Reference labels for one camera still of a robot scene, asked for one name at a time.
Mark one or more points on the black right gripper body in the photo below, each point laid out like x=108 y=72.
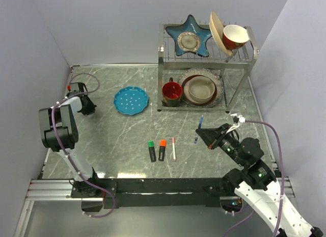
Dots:
x=227 y=142

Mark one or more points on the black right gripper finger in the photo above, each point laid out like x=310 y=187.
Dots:
x=210 y=142
x=210 y=132

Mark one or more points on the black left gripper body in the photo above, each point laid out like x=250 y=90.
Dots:
x=89 y=108

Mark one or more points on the blue pen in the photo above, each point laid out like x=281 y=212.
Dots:
x=199 y=126

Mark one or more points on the white pink-tipped marker pen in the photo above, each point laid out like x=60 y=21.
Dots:
x=174 y=149

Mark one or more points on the orange highlighter cap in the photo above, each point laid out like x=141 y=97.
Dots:
x=163 y=143

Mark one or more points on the black orange-tipped highlighter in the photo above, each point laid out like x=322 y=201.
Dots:
x=161 y=153

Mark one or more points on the black green-tipped highlighter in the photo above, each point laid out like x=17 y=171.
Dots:
x=152 y=154

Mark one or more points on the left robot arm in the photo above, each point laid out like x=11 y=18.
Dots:
x=59 y=130

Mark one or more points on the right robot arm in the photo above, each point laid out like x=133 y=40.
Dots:
x=256 y=183

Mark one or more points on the blue polka dot plate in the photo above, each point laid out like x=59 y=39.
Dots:
x=131 y=100

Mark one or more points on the beige bowl on lower shelf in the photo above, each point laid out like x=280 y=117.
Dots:
x=199 y=90

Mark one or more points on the dark red plate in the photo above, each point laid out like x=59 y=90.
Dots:
x=212 y=99

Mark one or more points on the dark floral red mug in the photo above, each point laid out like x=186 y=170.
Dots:
x=171 y=93

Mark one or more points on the stainless steel dish rack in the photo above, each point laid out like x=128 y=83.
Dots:
x=234 y=70

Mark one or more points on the red and white bowl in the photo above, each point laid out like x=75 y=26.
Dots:
x=234 y=36

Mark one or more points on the blue star-shaped dish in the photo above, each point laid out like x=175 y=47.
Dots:
x=189 y=37

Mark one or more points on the cream plate on rack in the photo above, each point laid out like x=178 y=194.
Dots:
x=216 y=28

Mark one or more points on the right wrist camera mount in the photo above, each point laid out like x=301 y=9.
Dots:
x=238 y=120

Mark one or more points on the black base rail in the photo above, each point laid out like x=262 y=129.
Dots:
x=133 y=192

